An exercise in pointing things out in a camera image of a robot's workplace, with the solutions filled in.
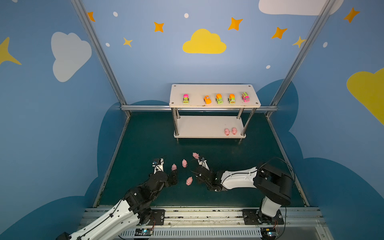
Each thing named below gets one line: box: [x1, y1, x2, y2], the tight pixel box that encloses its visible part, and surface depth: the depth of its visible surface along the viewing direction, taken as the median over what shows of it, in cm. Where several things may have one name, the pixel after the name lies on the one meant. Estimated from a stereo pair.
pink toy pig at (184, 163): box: [182, 159, 188, 168], surface depth 94 cm
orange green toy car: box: [215, 93, 223, 104], surface depth 80 cm
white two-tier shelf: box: [169, 84, 261, 139], surface depth 90 cm
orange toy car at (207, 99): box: [203, 95, 212, 105], surface depth 80 cm
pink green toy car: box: [241, 92, 251, 103], surface depth 81 cm
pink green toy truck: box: [182, 93, 190, 104], surface depth 80 cm
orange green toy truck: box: [227, 93, 236, 104], surface depth 80 cm
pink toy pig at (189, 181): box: [186, 176, 193, 186], surface depth 88 cm
